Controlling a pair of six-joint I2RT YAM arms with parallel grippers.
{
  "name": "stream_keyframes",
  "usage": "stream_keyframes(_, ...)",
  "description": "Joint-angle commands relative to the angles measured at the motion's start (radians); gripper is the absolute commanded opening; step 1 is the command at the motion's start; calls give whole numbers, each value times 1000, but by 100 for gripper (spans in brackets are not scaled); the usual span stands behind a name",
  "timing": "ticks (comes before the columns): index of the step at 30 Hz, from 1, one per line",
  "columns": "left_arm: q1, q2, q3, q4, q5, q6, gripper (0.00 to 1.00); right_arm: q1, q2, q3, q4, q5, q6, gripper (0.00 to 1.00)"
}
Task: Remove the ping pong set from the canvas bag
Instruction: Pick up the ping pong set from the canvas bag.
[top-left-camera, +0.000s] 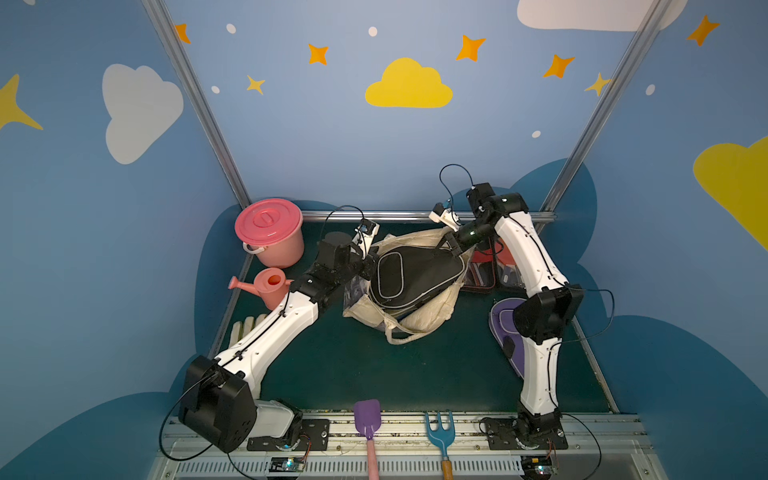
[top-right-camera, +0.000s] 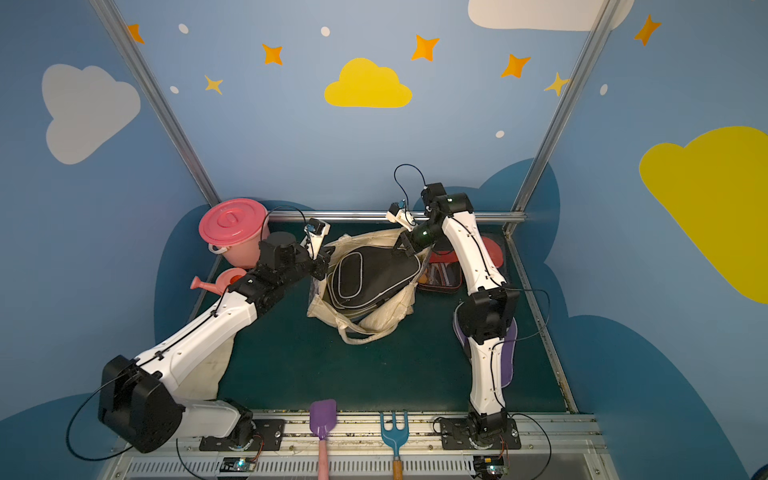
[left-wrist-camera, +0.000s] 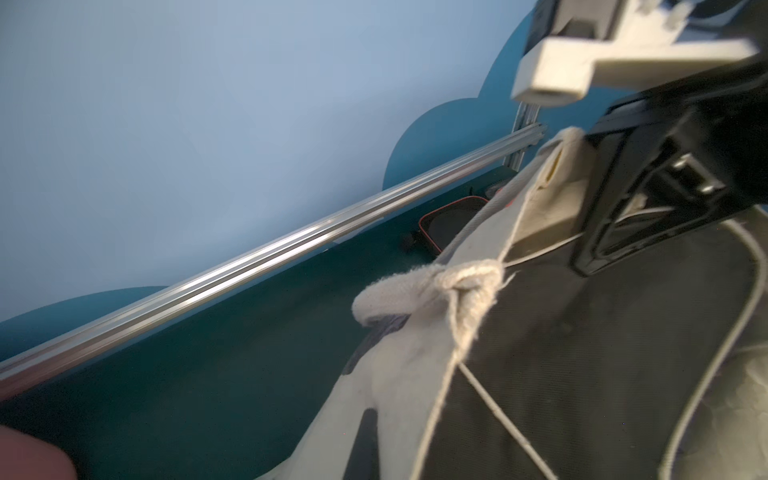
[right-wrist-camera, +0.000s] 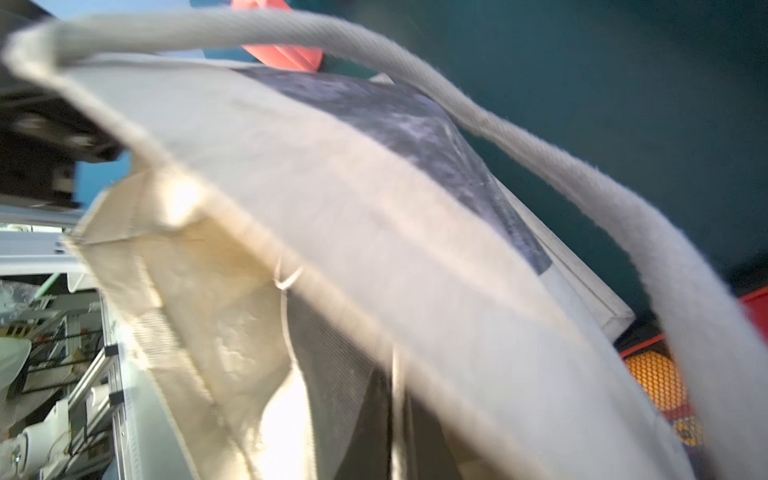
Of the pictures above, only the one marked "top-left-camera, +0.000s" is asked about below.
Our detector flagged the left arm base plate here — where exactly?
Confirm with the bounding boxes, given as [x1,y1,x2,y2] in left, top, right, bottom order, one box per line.
[246,418,330,452]

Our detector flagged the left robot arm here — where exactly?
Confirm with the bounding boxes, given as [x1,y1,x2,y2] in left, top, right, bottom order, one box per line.
[172,220,379,454]

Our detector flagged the purple paddle case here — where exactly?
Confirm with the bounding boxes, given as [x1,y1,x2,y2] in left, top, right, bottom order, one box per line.
[489,298,525,379]

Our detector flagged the cream canvas tote bag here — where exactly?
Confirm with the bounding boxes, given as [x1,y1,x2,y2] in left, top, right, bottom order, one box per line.
[343,227,473,345]

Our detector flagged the clear-packaged red paddle set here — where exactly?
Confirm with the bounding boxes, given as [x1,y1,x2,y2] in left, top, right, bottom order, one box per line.
[494,238,525,291]

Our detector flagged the black white-piped paddle case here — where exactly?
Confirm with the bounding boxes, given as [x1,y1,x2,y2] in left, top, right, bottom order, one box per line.
[369,246,467,317]

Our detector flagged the purple toy shovel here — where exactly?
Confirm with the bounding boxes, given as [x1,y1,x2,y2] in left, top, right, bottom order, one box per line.
[353,399,382,480]

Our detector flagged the teal toy rake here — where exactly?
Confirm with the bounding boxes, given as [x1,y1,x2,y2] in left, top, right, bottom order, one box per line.
[424,411,456,480]

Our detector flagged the right circuit board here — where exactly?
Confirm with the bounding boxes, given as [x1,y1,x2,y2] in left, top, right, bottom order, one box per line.
[520,456,557,480]

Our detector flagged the left circuit board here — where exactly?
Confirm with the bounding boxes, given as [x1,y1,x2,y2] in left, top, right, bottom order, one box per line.
[269,457,306,474]

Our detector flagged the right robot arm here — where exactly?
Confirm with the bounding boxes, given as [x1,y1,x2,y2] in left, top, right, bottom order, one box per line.
[438,183,584,444]

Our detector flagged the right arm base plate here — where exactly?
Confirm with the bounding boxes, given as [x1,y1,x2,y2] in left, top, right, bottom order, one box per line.
[479,417,569,451]

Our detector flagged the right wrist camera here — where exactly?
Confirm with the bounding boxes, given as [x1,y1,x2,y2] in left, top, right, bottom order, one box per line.
[429,202,461,231]

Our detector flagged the black red paddle case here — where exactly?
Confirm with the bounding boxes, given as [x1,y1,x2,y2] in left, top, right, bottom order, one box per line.
[462,241,496,293]

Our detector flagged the pink bucket with lid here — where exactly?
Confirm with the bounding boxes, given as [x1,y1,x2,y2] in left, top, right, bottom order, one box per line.
[234,198,304,269]

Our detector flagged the pink watering can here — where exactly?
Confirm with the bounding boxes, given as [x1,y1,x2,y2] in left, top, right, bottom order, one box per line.
[228,267,292,311]

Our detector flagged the circuit board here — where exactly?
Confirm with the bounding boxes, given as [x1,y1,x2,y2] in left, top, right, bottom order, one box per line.
[269,457,306,474]
[520,456,557,480]

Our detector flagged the aluminium back rail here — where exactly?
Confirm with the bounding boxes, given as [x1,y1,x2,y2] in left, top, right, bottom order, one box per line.
[302,209,556,224]

